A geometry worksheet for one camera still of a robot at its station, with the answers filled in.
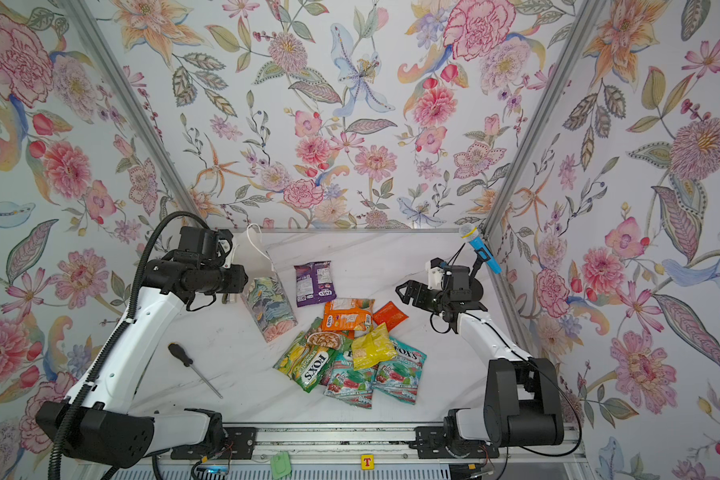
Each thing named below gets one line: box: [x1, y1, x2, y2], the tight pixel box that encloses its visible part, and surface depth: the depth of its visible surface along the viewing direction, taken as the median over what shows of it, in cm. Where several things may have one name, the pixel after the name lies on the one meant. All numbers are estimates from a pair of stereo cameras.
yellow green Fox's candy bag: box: [278, 333, 336, 393], surface depth 84 cm
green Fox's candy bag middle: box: [323, 350, 379, 409], surface depth 82 cm
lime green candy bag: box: [272, 330, 308, 380], surface depth 86 cm
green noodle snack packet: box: [306, 317, 355, 355], surface depth 90 cm
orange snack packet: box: [321, 298, 375, 332], surface depth 96 cm
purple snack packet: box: [294, 260, 337, 308], surface depth 105 cm
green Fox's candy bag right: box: [373, 336, 427, 405], surface depth 83 cm
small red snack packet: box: [372, 301, 409, 332], surface depth 98 cm
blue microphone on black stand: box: [459, 223, 502, 278], surface depth 90 cm
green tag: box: [270, 451, 292, 480], surface depth 73 cm
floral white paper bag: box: [232, 224, 299, 343], surface depth 84 cm
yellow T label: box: [361, 454, 375, 470], surface depth 72 cm
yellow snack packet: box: [351, 322, 398, 370], surface depth 84 cm
